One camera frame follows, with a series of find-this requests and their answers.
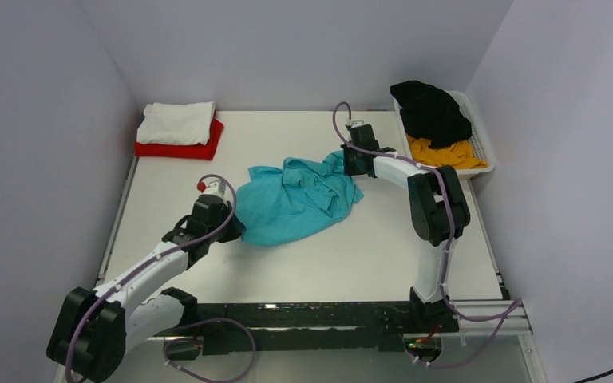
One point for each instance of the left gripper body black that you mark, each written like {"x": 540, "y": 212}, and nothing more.
{"x": 230, "y": 234}

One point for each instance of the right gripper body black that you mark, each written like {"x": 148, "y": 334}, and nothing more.
{"x": 350, "y": 160}

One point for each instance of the teal t shirt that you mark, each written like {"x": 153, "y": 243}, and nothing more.
{"x": 299, "y": 199}

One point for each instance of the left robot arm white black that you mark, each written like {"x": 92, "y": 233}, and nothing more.
{"x": 96, "y": 328}

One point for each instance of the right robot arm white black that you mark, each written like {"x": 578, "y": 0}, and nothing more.
{"x": 438, "y": 211}

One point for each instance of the red folded t shirt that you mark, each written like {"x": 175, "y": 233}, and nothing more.
{"x": 193, "y": 152}

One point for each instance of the black t shirt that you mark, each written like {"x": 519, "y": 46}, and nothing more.
{"x": 430, "y": 113}

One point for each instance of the white folded t shirt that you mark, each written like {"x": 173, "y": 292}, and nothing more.
{"x": 180, "y": 125}

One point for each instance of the yellow t shirt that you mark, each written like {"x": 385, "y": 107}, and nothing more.
{"x": 459, "y": 155}

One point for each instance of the white plastic basket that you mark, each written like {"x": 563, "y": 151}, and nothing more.
{"x": 482, "y": 148}

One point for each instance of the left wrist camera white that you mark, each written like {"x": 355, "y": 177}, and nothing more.
{"x": 213, "y": 186}

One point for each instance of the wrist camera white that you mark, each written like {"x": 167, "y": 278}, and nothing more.
{"x": 213, "y": 186}
{"x": 354, "y": 124}

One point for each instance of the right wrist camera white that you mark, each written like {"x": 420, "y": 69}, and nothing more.
{"x": 354, "y": 124}

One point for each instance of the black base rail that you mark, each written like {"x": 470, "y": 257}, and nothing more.
{"x": 223, "y": 328}

